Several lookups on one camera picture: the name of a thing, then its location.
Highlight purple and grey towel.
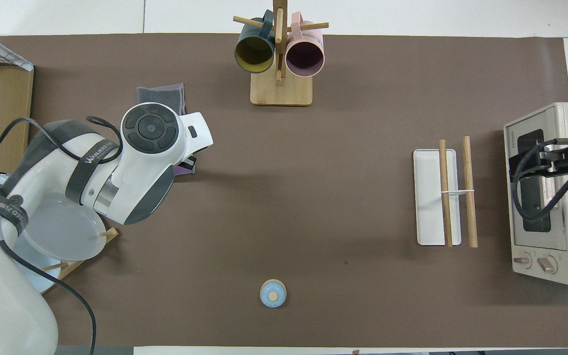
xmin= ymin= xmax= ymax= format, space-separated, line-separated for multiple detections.
xmin=137 ymin=83 xmax=197 ymax=176

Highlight white towel rack wooden bars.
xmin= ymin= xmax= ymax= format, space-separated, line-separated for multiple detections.
xmin=413 ymin=136 xmax=478 ymax=248

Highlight wooden plate rack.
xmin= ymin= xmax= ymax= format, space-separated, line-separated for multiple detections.
xmin=41 ymin=227 xmax=119 ymax=295

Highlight brown table mat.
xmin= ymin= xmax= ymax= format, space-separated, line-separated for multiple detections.
xmin=0 ymin=34 xmax=568 ymax=348

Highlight wooden mug tree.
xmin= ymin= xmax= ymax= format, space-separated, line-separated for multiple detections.
xmin=233 ymin=0 xmax=329 ymax=107

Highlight dark teal mug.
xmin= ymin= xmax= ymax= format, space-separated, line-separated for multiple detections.
xmin=235 ymin=10 xmax=276 ymax=74

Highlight grey plate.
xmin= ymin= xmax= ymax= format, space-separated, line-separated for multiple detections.
xmin=18 ymin=192 xmax=107 ymax=262

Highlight pink mug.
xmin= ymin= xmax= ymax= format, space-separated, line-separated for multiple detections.
xmin=285 ymin=12 xmax=325 ymax=78

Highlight light blue plate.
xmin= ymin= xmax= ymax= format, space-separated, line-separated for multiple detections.
xmin=8 ymin=237 xmax=63 ymax=292

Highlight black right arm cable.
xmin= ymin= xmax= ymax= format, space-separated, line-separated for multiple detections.
xmin=511 ymin=140 xmax=568 ymax=222

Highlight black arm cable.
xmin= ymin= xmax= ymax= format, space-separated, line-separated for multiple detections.
xmin=511 ymin=140 xmax=568 ymax=222
xmin=0 ymin=116 xmax=123 ymax=355

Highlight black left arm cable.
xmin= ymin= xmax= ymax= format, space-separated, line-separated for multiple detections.
xmin=0 ymin=116 xmax=123 ymax=355

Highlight wooden shelf with wire basket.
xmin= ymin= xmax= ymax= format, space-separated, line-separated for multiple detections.
xmin=0 ymin=26 xmax=35 ymax=174

